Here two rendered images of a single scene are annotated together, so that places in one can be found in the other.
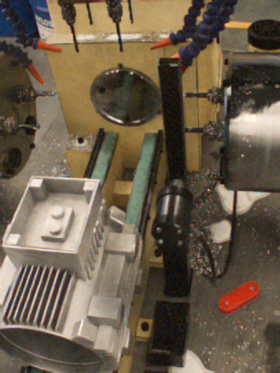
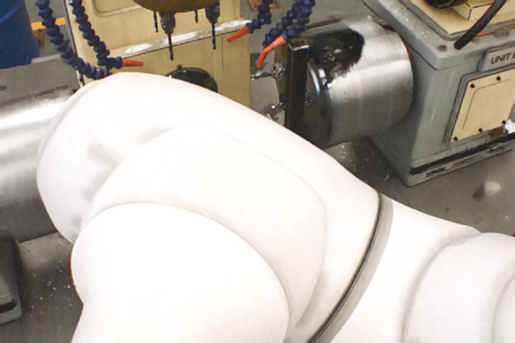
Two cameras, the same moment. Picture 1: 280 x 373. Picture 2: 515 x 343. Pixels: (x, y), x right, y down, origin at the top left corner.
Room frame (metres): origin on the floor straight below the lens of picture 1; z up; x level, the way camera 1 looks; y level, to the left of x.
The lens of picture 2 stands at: (0.00, 0.46, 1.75)
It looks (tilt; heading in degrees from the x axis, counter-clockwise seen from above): 47 degrees down; 320
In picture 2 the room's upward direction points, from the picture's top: straight up
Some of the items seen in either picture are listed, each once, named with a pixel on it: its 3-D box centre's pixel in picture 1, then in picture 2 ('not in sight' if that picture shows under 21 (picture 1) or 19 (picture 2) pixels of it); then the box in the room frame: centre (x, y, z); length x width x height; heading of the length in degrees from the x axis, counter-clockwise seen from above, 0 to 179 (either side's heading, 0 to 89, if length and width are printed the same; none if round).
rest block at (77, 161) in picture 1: (85, 158); not in sight; (0.79, 0.11, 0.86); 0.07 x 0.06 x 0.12; 73
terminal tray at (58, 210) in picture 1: (58, 228); not in sight; (0.39, 0.12, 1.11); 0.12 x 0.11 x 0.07; 163
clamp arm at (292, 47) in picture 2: (174, 132); (294, 107); (0.53, -0.06, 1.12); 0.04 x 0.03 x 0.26; 163
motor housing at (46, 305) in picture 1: (67, 289); not in sight; (0.35, 0.13, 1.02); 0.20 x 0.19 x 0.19; 163
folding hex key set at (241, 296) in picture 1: (238, 297); not in sight; (0.40, -0.15, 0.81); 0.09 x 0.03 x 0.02; 112
